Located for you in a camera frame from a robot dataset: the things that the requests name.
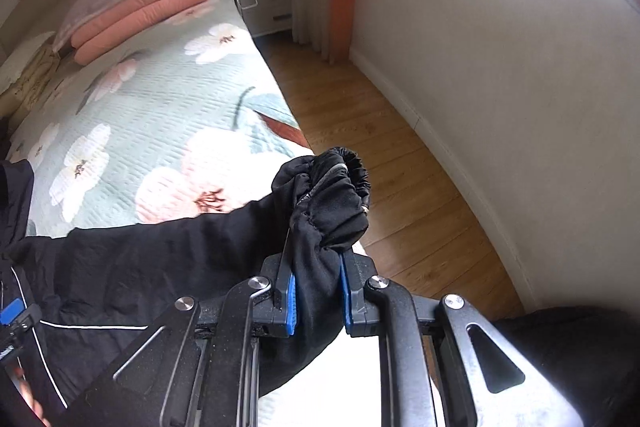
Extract black hooded jacket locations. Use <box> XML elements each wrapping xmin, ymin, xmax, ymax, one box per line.
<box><xmin>1</xmin><ymin>147</ymin><xmax>371</xmax><ymax>416</ymax></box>

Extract person's left hand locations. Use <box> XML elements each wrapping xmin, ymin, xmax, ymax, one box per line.
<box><xmin>12</xmin><ymin>366</ymin><xmax>51</xmax><ymax>427</ymax></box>

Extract green floral quilted bedspread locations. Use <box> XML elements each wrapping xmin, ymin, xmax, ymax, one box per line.
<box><xmin>4</xmin><ymin>0</ymin><xmax>371</xmax><ymax>427</ymax></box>

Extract beige crumpled cloth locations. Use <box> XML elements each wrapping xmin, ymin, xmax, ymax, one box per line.
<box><xmin>1</xmin><ymin>31</ymin><xmax>60</xmax><ymax>117</ymax></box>

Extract white nightstand with drawers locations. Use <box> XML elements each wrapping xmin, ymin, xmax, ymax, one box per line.
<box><xmin>224</xmin><ymin>0</ymin><xmax>294</xmax><ymax>39</ymax></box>

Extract salmon pink folded blanket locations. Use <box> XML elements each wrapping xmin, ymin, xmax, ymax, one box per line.
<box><xmin>70</xmin><ymin>0</ymin><xmax>207</xmax><ymax>65</ymax></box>

